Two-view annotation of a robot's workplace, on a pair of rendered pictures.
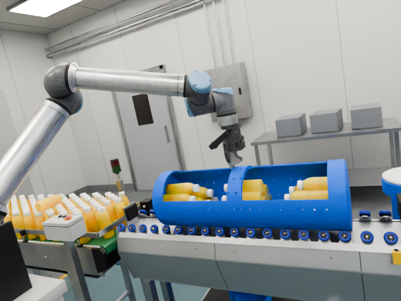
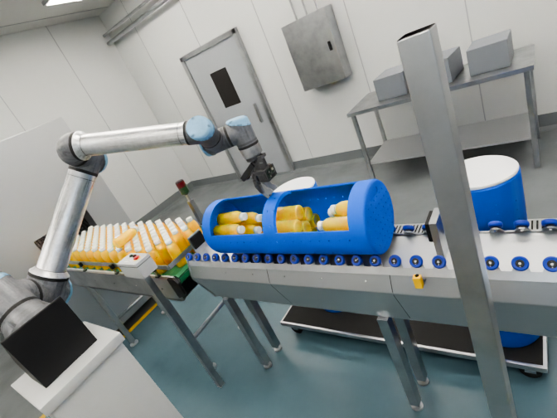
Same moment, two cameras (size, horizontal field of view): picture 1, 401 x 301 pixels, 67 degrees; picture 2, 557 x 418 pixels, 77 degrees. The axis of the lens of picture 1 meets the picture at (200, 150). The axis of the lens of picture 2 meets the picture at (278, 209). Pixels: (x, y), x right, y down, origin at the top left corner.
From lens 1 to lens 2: 0.55 m
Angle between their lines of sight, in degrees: 19
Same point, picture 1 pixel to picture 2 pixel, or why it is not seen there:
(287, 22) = not seen: outside the picture
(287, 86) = (389, 26)
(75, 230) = (145, 269)
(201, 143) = (298, 116)
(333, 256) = (367, 279)
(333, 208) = (355, 239)
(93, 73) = (95, 140)
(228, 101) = (243, 133)
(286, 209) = (314, 240)
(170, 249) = (233, 275)
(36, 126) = (66, 197)
